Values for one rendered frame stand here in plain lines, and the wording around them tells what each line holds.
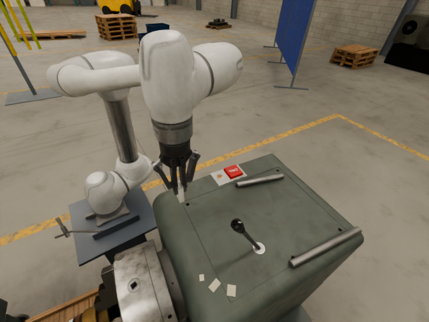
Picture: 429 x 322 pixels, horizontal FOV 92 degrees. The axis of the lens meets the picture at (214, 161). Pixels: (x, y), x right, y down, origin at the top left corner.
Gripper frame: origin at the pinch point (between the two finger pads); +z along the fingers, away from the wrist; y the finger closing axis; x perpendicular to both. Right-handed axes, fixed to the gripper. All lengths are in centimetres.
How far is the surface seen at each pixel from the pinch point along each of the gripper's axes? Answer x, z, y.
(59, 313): -4, 49, 50
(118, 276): 9.7, 13.8, 22.3
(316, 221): 22.1, 11.8, -40.1
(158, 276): 14.5, 13.8, 12.7
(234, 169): -10.7, 10.6, -27.2
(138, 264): 8.8, 13.9, 16.7
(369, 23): -523, 50, -950
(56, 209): -146, 138, 91
